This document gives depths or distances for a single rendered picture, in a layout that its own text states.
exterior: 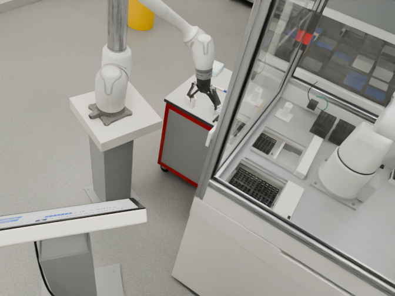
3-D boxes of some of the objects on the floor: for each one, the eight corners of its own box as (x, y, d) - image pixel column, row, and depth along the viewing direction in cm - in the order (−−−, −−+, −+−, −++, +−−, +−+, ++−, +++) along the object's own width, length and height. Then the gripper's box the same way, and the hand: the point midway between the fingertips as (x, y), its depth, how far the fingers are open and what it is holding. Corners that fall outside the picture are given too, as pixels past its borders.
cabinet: (167, 279, 209) (187, 214, 151) (237, 180, 276) (269, 107, 218) (304, 378, 185) (389, 345, 128) (344, 242, 252) (412, 180, 195)
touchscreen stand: (42, 281, 195) (-3, 177, 122) (119, 265, 209) (120, 164, 136) (40, 378, 164) (-20, 319, 91) (131, 352, 179) (141, 283, 105)
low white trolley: (154, 170, 266) (164, 97, 212) (194, 130, 307) (211, 60, 252) (214, 208, 252) (242, 141, 197) (248, 161, 292) (278, 94, 238)
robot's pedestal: (83, 189, 243) (74, 113, 188) (120, 173, 258) (121, 98, 203) (103, 219, 229) (98, 146, 174) (140, 201, 244) (146, 128, 190)
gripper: (179, 73, 171) (180, 107, 185) (221, 86, 161) (220, 121, 175) (187, 67, 176) (187, 101, 190) (228, 79, 166) (226, 114, 180)
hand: (203, 109), depth 182 cm, fingers open, 13 cm apart
